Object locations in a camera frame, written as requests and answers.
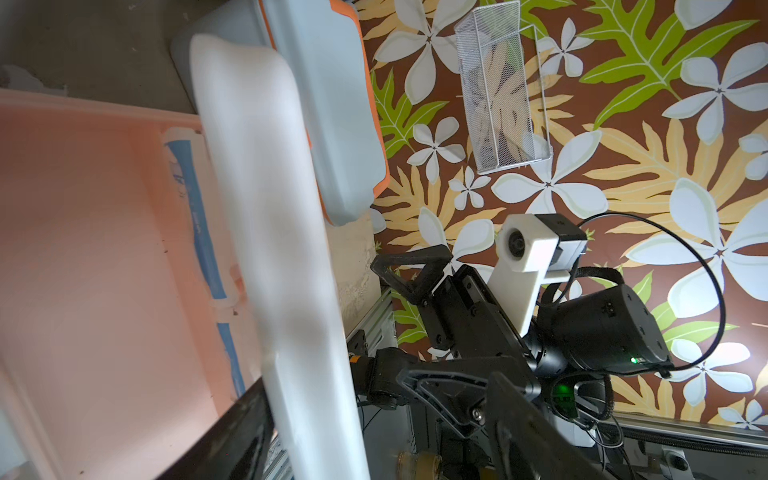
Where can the white first aid kit box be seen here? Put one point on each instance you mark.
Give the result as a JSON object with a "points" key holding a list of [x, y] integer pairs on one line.
{"points": [[251, 119]]}

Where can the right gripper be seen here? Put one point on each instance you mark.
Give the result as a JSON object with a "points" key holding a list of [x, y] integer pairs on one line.
{"points": [[474, 318]]}

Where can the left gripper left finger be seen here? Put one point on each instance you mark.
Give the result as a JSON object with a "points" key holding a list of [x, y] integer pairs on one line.
{"points": [[235, 447]]}

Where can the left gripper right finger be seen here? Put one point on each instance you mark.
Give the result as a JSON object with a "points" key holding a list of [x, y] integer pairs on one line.
{"points": [[524, 445]]}

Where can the pink tray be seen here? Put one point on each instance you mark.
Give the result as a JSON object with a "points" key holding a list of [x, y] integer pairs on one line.
{"points": [[111, 366]]}

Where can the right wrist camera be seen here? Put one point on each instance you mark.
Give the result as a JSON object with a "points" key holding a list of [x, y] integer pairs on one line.
{"points": [[532, 250]]}

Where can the white mesh basket right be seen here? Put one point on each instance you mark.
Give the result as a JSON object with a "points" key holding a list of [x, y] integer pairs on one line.
{"points": [[503, 88]]}

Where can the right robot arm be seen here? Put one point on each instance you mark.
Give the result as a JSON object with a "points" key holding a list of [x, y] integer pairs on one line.
{"points": [[591, 338]]}

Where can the blue orange first aid kit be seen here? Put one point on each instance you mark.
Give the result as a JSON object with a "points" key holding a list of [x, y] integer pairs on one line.
{"points": [[322, 43]]}

